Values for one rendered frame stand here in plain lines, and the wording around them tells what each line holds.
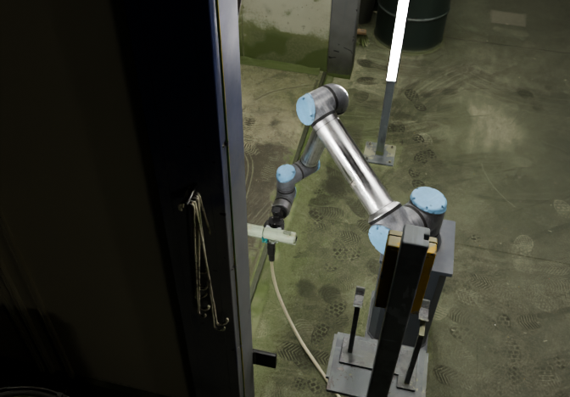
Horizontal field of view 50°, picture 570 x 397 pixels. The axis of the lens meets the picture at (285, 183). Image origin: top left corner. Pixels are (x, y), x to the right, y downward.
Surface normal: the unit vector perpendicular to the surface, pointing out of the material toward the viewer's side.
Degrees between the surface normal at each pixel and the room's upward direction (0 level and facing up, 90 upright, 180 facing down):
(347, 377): 0
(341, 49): 90
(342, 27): 90
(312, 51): 90
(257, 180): 0
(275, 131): 0
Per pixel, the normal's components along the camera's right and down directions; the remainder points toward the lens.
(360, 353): 0.01, -0.71
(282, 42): -0.23, 0.68
